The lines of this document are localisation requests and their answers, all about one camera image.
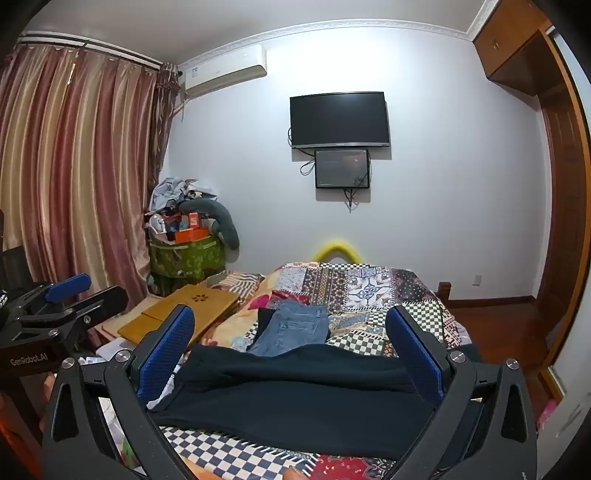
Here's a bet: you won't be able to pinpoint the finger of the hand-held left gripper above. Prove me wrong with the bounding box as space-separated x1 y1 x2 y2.
25 273 92 308
69 286 129 329

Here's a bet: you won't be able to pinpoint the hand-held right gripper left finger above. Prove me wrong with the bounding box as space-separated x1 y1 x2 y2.
41 305 197 480

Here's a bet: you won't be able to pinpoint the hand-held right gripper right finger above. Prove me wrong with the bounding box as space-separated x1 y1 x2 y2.
385 305 539 480

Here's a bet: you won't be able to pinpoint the dark teal pants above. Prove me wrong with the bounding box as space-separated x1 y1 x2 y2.
148 342 481 460

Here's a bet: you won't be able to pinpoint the person's left forearm orange sleeve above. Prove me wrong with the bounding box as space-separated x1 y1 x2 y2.
0 397 44 480

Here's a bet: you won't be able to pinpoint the white paper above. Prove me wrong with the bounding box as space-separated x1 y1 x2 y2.
95 339 134 363

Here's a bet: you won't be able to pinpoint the wooden lap desk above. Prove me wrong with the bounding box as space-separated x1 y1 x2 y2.
117 285 240 344

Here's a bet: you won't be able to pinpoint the green patterned storage box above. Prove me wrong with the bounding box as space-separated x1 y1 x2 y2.
148 237 225 296

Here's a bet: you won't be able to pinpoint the patchwork printed blanket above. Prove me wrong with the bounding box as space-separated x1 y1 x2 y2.
148 262 472 480

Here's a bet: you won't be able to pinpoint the pink striped curtain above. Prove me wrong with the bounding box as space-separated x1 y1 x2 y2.
0 44 178 301

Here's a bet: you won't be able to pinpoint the blue jeans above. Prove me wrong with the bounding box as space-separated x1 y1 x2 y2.
247 301 331 358

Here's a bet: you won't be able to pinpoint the pile of pale clothes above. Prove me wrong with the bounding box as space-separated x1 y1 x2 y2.
150 175 218 217

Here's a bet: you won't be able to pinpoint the yellow foam tube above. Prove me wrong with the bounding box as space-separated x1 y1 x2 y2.
313 239 363 265

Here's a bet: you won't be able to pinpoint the grey tube pillow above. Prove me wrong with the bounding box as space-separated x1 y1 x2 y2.
178 198 241 252

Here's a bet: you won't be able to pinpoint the pink patterned bag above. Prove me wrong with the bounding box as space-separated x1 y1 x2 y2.
536 399 561 430

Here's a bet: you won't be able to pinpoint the wooden door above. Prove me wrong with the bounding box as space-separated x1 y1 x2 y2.
536 28 589 370

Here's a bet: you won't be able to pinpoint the white air conditioner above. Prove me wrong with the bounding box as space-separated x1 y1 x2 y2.
178 45 269 97

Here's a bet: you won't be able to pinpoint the wooden overhead cabinet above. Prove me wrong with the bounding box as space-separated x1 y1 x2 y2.
472 0 555 97

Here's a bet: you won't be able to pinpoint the small black wall monitor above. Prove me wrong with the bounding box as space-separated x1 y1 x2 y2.
315 148 371 190

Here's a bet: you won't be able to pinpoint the white curtain rail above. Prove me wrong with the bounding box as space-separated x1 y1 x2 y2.
18 30 178 75

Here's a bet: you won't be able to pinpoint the large black wall television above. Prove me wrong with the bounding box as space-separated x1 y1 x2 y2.
289 91 392 149

